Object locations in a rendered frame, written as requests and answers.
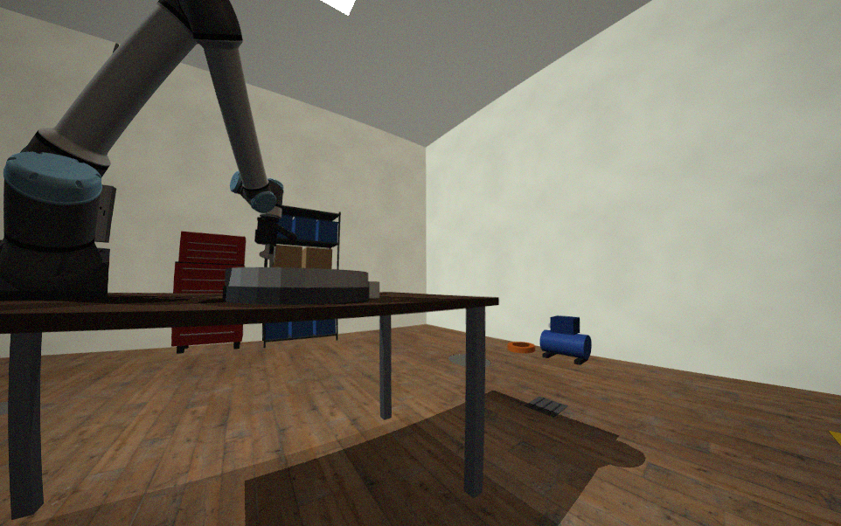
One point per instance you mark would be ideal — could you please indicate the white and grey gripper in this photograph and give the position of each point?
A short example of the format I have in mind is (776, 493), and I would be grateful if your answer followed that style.
(265, 235)

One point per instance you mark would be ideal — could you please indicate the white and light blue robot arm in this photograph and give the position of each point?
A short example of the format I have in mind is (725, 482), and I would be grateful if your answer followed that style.
(51, 202)

